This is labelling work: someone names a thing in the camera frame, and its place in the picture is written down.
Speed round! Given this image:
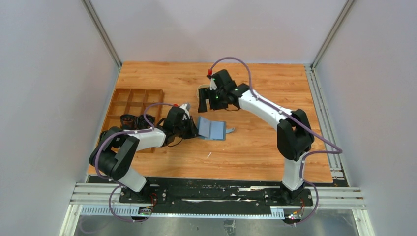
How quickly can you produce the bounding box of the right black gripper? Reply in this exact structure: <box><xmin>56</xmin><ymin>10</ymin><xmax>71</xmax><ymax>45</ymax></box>
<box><xmin>199</xmin><ymin>86</ymin><xmax>229</xmax><ymax>112</ymax></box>

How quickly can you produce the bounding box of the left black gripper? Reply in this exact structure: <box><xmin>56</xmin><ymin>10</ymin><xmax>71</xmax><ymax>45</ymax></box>
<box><xmin>175</xmin><ymin>116</ymin><xmax>201</xmax><ymax>140</ymax></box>

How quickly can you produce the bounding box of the blue card holder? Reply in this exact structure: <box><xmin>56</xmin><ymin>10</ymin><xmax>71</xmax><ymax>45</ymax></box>
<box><xmin>197</xmin><ymin>117</ymin><xmax>235</xmax><ymax>141</ymax></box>

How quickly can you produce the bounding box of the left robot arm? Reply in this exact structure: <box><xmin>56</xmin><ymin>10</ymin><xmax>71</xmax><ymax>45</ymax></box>
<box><xmin>89</xmin><ymin>103</ymin><xmax>198</xmax><ymax>203</ymax></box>

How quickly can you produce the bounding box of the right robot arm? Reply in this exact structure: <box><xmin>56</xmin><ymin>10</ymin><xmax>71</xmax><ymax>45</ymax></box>
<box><xmin>198</xmin><ymin>69</ymin><xmax>314</xmax><ymax>206</ymax></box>

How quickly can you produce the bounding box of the beige oval tray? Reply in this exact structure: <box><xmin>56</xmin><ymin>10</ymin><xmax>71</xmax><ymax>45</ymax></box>
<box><xmin>196</xmin><ymin>84</ymin><xmax>210</xmax><ymax>101</ymax></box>

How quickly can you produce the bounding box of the brown compartment organizer tray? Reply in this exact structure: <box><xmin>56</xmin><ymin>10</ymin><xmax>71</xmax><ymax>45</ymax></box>
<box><xmin>98</xmin><ymin>88</ymin><xmax>165</xmax><ymax>140</ymax></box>

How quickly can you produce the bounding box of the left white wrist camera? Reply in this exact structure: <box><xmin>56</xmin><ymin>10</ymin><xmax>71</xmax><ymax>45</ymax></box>
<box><xmin>180</xmin><ymin>103</ymin><xmax>191</xmax><ymax>120</ymax></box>

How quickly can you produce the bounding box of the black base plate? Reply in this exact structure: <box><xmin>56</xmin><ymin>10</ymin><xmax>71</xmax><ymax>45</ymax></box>
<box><xmin>119</xmin><ymin>177</ymin><xmax>313</xmax><ymax>215</ymax></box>

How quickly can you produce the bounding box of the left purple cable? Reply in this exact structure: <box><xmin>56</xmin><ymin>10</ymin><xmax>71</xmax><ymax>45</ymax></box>
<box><xmin>94</xmin><ymin>103</ymin><xmax>179</xmax><ymax>224</ymax></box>

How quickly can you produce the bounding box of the aluminium frame rail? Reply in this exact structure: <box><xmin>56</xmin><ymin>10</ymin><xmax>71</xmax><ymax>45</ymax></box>
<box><xmin>304</xmin><ymin>64</ymin><xmax>350</xmax><ymax>187</ymax></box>

